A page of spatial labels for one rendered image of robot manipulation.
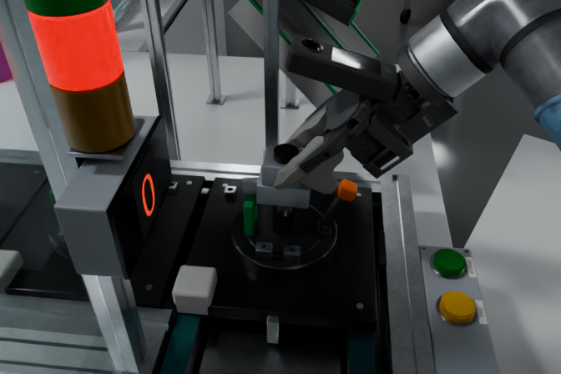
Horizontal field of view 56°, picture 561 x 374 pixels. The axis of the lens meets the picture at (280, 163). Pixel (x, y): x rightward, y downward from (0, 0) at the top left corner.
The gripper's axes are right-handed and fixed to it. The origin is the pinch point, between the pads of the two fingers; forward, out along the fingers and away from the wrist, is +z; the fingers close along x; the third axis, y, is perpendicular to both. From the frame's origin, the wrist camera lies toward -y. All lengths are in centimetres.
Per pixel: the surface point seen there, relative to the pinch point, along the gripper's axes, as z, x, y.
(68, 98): -7.5, -21.5, -22.8
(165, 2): 51, 110, -20
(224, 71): 32, 66, 0
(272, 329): 10.0, -13.3, 10.0
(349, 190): -3.8, -1.0, 8.0
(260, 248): 8.0, -5.5, 4.8
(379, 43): 57, 275, 100
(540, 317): -7.6, -0.6, 43.0
